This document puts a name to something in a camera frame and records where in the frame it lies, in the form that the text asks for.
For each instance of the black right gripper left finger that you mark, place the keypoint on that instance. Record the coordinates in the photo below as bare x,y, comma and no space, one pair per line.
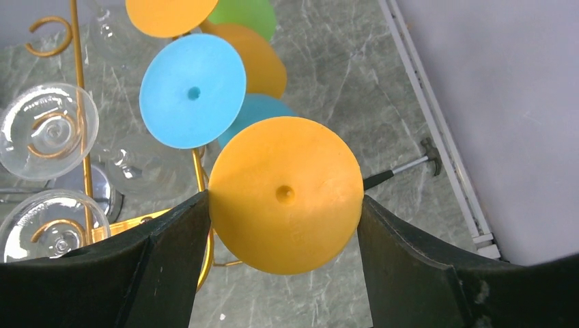
144,277

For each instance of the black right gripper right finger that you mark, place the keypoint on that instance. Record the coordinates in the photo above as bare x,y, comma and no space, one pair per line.
414,279

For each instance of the orange plastic wine glass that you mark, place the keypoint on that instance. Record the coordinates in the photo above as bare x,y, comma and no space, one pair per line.
285,195
172,16

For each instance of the blue plastic wine glass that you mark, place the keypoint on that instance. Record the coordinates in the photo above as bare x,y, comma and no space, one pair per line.
194,88

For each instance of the clear wine glass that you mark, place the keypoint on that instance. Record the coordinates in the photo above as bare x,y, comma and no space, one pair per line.
137,166
36,131
116,39

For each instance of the green plastic wine glass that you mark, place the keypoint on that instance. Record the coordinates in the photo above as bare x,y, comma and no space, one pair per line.
258,15

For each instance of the gold wire glass rack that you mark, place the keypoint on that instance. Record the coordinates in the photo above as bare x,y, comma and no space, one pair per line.
83,136

